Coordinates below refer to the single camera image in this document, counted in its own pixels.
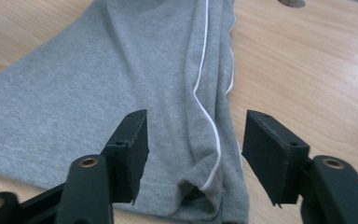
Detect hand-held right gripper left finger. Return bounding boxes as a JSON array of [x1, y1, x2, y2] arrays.
[[101, 108, 150, 205]]

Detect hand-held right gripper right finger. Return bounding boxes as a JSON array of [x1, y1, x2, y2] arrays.
[[241, 109, 311, 207]]

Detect grey pants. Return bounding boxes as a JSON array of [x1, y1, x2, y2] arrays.
[[0, 0, 252, 224]]

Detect grey round table grommet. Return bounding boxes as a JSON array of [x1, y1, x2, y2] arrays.
[[277, 0, 307, 8]]

